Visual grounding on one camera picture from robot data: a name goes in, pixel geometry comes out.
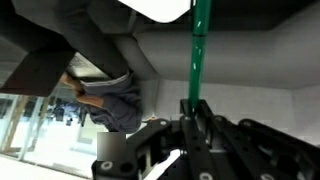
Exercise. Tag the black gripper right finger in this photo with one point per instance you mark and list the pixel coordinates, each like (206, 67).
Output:
(253, 150)

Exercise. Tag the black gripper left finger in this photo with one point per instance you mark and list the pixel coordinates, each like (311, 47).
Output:
(156, 146)

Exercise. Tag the person in blue shirt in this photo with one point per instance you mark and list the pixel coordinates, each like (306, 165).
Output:
(113, 103)

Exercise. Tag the grey sofa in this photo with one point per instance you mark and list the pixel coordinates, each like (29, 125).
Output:
(253, 60)

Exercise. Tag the white side table orange frame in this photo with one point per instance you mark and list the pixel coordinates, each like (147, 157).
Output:
(156, 9)

